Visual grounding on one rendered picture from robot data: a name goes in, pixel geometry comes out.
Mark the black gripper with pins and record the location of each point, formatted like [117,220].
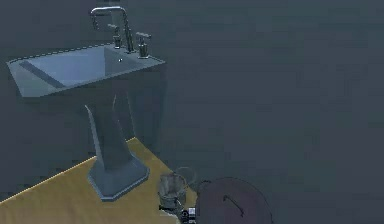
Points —
[185,216]

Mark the grey pedestal sink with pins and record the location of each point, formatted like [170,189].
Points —
[76,68]

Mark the chrome curved faucet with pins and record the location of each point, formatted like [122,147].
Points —
[127,33]

